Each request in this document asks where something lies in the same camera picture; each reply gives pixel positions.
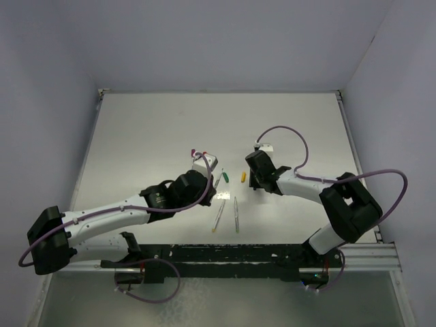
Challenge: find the green pen cap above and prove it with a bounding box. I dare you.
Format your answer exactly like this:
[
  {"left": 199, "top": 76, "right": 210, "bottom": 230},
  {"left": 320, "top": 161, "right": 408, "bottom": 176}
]
[{"left": 222, "top": 172, "right": 230, "bottom": 183}]

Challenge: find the green marker pen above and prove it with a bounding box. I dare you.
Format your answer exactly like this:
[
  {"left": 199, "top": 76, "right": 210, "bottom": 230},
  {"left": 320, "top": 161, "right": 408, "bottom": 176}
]
[{"left": 234, "top": 196, "right": 240, "bottom": 234}]

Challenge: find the blue marker pen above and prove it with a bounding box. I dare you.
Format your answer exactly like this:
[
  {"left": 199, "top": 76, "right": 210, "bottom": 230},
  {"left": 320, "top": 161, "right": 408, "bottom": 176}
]
[{"left": 214, "top": 168, "right": 224, "bottom": 189}]

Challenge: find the yellow marker pen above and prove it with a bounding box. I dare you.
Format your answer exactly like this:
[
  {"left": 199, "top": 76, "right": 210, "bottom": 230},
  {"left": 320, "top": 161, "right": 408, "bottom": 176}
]
[{"left": 212, "top": 199, "right": 226, "bottom": 232}]

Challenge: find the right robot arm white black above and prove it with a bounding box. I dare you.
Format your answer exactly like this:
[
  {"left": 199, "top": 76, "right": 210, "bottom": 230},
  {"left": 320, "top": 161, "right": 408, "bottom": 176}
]
[{"left": 245, "top": 150, "right": 383, "bottom": 266}]

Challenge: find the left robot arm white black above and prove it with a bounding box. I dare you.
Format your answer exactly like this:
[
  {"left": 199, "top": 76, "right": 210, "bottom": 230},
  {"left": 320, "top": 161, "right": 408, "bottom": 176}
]
[{"left": 27, "top": 170, "right": 216, "bottom": 275}]

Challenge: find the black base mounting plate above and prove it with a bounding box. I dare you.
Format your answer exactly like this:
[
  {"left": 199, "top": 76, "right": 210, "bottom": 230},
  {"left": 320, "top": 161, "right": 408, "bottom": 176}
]
[{"left": 101, "top": 244, "right": 343, "bottom": 283}]

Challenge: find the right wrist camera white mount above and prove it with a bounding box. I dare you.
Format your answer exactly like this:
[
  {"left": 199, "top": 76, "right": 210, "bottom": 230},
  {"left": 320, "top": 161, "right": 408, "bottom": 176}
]
[{"left": 254, "top": 142, "right": 274, "bottom": 157}]

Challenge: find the aluminium rail right table edge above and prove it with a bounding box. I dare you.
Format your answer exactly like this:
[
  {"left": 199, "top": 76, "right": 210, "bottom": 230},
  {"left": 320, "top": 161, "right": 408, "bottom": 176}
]
[{"left": 335, "top": 89, "right": 379, "bottom": 205}]

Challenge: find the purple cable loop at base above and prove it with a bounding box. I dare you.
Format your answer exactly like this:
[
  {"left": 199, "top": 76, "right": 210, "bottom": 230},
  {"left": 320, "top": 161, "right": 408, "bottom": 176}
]
[{"left": 114, "top": 258, "right": 183, "bottom": 303}]

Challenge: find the aluminium rail front edge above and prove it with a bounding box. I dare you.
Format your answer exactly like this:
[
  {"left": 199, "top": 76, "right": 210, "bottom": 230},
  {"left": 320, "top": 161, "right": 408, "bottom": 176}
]
[{"left": 340, "top": 243, "right": 401, "bottom": 272}]

